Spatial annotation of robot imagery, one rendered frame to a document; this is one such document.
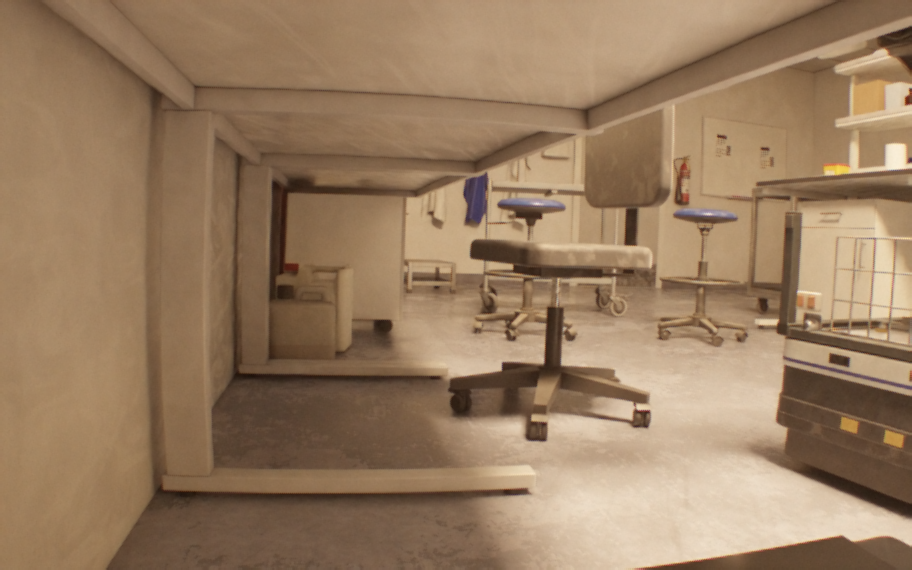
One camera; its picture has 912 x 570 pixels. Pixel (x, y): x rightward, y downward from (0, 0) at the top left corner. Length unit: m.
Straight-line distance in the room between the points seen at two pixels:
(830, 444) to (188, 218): 1.34
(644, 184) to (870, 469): 0.96
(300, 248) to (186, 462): 2.05
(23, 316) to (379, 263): 2.55
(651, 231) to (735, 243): 1.13
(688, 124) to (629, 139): 5.68
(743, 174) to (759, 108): 0.84
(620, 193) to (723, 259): 5.86
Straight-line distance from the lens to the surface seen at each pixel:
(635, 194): 1.92
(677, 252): 7.48
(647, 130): 1.90
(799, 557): 0.22
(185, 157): 1.19
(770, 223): 8.17
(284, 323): 2.47
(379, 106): 1.18
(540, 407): 1.64
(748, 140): 8.03
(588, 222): 6.96
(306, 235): 3.19
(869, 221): 3.63
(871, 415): 1.44
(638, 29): 0.78
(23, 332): 0.78
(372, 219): 3.19
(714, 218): 3.41
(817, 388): 1.52
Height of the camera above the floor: 0.49
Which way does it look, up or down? 5 degrees down
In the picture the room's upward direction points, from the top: 2 degrees clockwise
